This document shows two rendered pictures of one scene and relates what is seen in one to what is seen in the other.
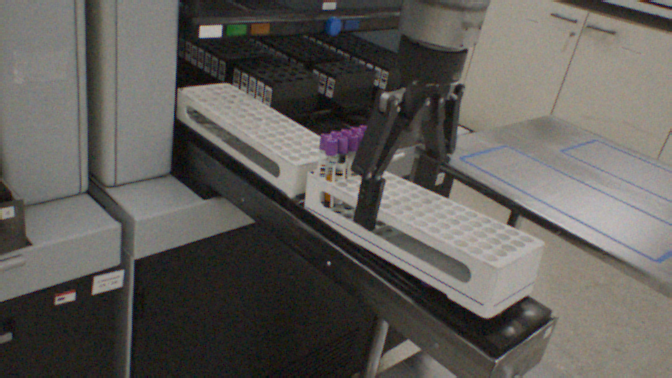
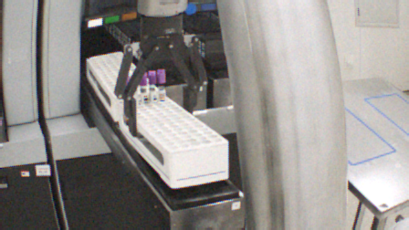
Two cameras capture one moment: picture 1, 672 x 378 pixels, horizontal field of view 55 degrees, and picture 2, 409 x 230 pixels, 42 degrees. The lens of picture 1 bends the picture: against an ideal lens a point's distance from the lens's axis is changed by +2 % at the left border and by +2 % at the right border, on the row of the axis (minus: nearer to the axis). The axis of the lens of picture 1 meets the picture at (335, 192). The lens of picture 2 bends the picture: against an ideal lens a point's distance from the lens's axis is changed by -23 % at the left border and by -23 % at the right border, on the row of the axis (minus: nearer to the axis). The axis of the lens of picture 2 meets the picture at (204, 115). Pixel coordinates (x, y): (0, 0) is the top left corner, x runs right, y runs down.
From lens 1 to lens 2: 0.67 m
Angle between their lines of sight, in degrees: 23
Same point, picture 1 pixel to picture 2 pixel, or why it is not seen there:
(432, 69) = (150, 27)
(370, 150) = (120, 79)
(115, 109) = (47, 73)
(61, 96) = (25, 67)
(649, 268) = not seen: hidden behind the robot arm
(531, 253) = (209, 147)
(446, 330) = (155, 196)
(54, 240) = (16, 141)
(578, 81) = not seen: outside the picture
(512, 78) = not seen: outside the picture
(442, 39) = (150, 11)
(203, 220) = (90, 141)
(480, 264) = (164, 151)
